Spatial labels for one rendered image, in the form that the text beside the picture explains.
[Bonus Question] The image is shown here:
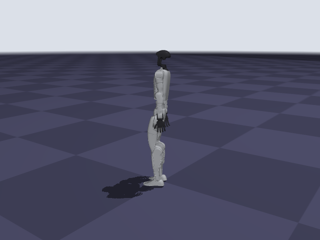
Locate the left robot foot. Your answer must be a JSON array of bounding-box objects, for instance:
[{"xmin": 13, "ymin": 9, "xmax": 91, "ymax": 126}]
[{"xmin": 143, "ymin": 179, "xmax": 164, "ymax": 186}]

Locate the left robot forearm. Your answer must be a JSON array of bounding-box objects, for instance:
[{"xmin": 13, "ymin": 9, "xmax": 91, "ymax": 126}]
[{"xmin": 155, "ymin": 92, "xmax": 164, "ymax": 119}]

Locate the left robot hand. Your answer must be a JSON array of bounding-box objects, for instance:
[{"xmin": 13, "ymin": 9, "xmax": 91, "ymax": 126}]
[{"xmin": 154, "ymin": 114, "xmax": 166, "ymax": 133}]

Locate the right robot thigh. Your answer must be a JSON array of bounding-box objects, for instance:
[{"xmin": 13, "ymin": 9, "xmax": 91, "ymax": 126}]
[{"xmin": 156, "ymin": 119, "xmax": 165, "ymax": 151}]

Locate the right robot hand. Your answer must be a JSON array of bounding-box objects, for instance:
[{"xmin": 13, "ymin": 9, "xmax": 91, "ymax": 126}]
[{"xmin": 164, "ymin": 112, "xmax": 170, "ymax": 127}]

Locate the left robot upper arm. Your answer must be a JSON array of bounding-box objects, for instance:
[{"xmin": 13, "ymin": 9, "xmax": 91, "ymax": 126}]
[{"xmin": 154, "ymin": 71, "xmax": 164, "ymax": 99}]

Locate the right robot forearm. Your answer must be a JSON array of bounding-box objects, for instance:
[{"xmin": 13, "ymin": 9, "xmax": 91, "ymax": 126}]
[{"xmin": 163, "ymin": 99, "xmax": 168, "ymax": 113}]

